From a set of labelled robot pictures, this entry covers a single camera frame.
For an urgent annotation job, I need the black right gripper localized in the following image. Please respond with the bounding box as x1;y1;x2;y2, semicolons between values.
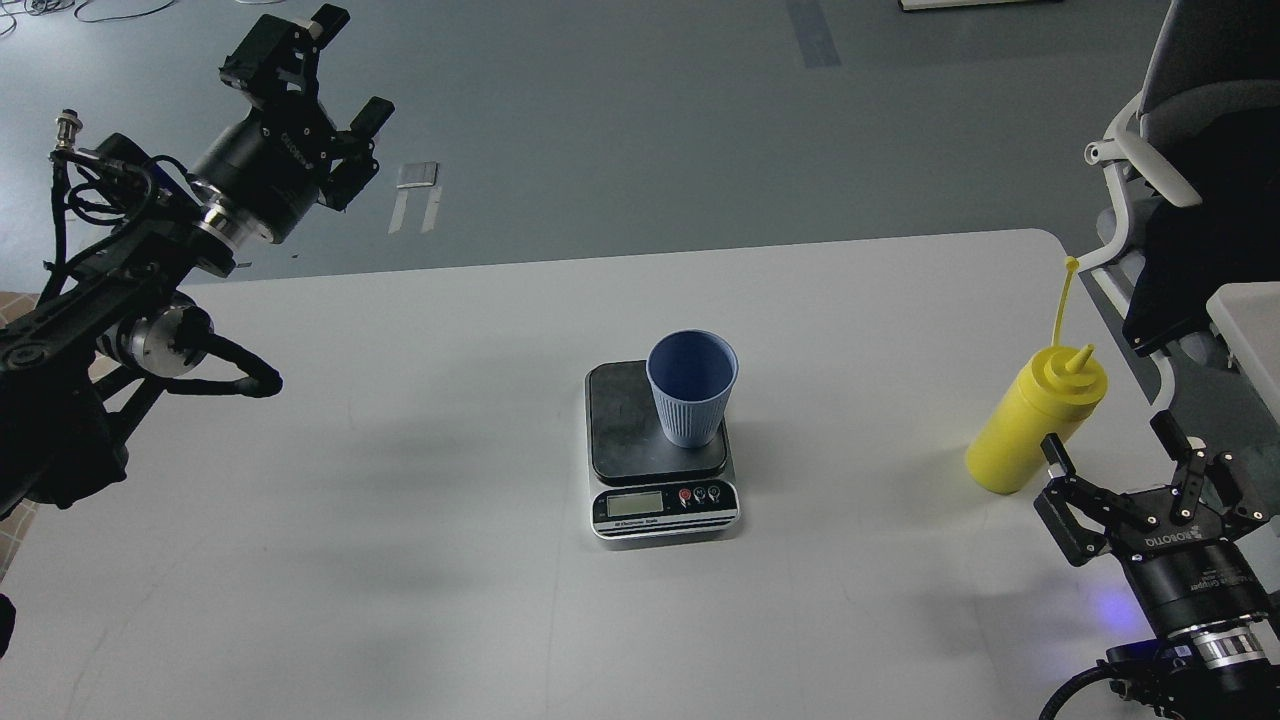
1033;410;1274;638

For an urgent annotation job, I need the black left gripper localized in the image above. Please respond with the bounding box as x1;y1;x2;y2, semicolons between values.
193;4;396;246

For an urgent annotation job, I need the yellow squeeze bottle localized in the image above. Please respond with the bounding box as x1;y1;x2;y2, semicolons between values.
964;256;1108;495

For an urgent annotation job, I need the blue ribbed cup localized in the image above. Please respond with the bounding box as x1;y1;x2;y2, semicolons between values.
645;329;740;448

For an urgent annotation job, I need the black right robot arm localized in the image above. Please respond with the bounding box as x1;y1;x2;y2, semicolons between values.
1034;411;1277;719

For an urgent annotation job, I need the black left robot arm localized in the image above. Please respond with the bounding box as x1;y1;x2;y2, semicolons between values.
1;4;396;518

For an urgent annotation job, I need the digital kitchen scale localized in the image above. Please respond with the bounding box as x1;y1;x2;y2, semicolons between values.
584;360;742;547

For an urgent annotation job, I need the grey office chair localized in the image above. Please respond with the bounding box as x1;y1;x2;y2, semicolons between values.
1082;1;1279;415

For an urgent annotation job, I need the black floor cable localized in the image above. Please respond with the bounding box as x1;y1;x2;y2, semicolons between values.
0;0;175;37

